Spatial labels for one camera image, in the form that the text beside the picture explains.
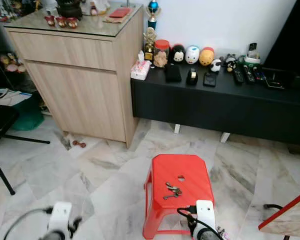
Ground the black round urn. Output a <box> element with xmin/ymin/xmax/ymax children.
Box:
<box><xmin>56</xmin><ymin>0</ymin><xmax>83</xmax><ymax>21</ymax></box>

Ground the red packet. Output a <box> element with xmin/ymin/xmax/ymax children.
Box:
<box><xmin>110</xmin><ymin>7</ymin><xmax>133</xmax><ymax>19</ymax></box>

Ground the white figurine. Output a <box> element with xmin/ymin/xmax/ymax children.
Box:
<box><xmin>81</xmin><ymin>0</ymin><xmax>111</xmax><ymax>16</ymax></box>

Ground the black set-top box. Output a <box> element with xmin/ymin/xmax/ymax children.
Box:
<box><xmin>264</xmin><ymin>67</ymin><xmax>296</xmax><ymax>90</ymax></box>

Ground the cordless phone on base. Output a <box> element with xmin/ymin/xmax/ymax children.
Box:
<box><xmin>244</xmin><ymin>42</ymin><xmax>262</xmax><ymax>65</ymax></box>

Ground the small white plush toy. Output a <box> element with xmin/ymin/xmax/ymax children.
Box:
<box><xmin>210</xmin><ymin>58</ymin><xmax>222</xmax><ymax>73</ymax></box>

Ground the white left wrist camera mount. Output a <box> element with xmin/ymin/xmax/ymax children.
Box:
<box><xmin>48</xmin><ymin>201</ymin><xmax>73</xmax><ymax>235</ymax></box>

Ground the black folding table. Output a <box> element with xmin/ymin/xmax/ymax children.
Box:
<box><xmin>0</xmin><ymin>102</ymin><xmax>51</xmax><ymax>196</ymax></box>

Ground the black television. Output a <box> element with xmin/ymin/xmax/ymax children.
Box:
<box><xmin>262</xmin><ymin>0</ymin><xmax>300</xmax><ymax>78</ymax></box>

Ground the black pouch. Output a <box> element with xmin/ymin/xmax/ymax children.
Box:
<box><xmin>165</xmin><ymin>63</ymin><xmax>183</xmax><ymax>83</ymax></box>

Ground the marble pattern red-edged table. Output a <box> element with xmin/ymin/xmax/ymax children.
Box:
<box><xmin>258</xmin><ymin>187</ymin><xmax>300</xmax><ymax>240</ymax></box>

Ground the black remote control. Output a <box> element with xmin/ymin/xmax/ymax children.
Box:
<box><xmin>253</xmin><ymin>66</ymin><xmax>267</xmax><ymax>82</ymax></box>
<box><xmin>243</xmin><ymin>66</ymin><xmax>256</xmax><ymax>83</ymax></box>
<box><xmin>233</xmin><ymin>68</ymin><xmax>245</xmax><ymax>84</ymax></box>

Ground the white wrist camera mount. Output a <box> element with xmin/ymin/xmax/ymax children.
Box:
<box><xmin>48</xmin><ymin>201</ymin><xmax>73</xmax><ymax>235</ymax></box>
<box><xmin>195</xmin><ymin>200</ymin><xmax>217</xmax><ymax>232</ymax></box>

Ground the red-lidded clear jar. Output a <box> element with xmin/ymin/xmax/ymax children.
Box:
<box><xmin>153</xmin><ymin>39</ymin><xmax>171</xmax><ymax>68</ymax></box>

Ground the light wooden cabinet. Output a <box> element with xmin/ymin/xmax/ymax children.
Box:
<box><xmin>4</xmin><ymin>5</ymin><xmax>145</xmax><ymax>149</ymax></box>

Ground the green bin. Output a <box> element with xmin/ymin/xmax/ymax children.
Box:
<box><xmin>11</xmin><ymin>92</ymin><xmax>45</xmax><ymax>132</ymax></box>

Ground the flat black phone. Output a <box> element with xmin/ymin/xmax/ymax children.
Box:
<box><xmin>203</xmin><ymin>71</ymin><xmax>218</xmax><ymax>88</ymax></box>

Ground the gold trophy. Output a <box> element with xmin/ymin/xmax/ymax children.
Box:
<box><xmin>143</xmin><ymin>27</ymin><xmax>157</xmax><ymax>62</ymax></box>

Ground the yellow red plush toy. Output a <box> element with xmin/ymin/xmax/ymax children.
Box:
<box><xmin>199</xmin><ymin>47</ymin><xmax>216</xmax><ymax>67</ymax></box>

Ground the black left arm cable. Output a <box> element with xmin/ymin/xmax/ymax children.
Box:
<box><xmin>4</xmin><ymin>206</ymin><xmax>53</xmax><ymax>240</ymax></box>

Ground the black white plush toy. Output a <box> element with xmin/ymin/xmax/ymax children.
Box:
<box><xmin>224</xmin><ymin>54</ymin><xmax>238</xmax><ymax>72</ymax></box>

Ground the black mouse plush toy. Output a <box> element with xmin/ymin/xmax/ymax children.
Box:
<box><xmin>170</xmin><ymin>44</ymin><xmax>187</xmax><ymax>64</ymax></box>

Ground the pink white tissue box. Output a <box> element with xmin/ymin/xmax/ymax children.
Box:
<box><xmin>130</xmin><ymin>51</ymin><xmax>152</xmax><ymax>81</ymax></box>

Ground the red plastic stool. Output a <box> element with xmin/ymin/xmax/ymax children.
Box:
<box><xmin>142</xmin><ymin>154</ymin><xmax>216</xmax><ymax>240</ymax></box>

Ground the brown wooden tray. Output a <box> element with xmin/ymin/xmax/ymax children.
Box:
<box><xmin>103</xmin><ymin>6</ymin><xmax>136</xmax><ymax>24</ymax></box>

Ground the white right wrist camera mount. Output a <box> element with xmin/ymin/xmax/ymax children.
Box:
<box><xmin>195</xmin><ymin>200</ymin><xmax>217</xmax><ymax>232</ymax></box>

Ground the metal bunch of keys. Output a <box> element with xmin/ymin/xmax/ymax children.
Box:
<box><xmin>162</xmin><ymin>182</ymin><xmax>183</xmax><ymax>201</ymax></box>

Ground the black tape dispenser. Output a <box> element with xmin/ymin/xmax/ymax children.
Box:
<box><xmin>186</xmin><ymin>68</ymin><xmax>199</xmax><ymax>86</ymax></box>

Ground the small red figurine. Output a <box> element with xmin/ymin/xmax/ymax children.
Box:
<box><xmin>55</xmin><ymin>16</ymin><xmax>67</xmax><ymax>28</ymax></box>
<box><xmin>66</xmin><ymin>17</ymin><xmax>79</xmax><ymax>29</ymax></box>
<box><xmin>44</xmin><ymin>15</ymin><xmax>56</xmax><ymax>27</ymax></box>

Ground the white blue plush toy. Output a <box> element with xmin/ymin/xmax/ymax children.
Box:
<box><xmin>185</xmin><ymin>45</ymin><xmax>201</xmax><ymax>65</ymax></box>

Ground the black low tv console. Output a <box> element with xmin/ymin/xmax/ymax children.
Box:
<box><xmin>130</xmin><ymin>67</ymin><xmax>300</xmax><ymax>147</ymax></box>

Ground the white paper stack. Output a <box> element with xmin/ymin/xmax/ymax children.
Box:
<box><xmin>0</xmin><ymin>88</ymin><xmax>38</xmax><ymax>107</ymax></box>

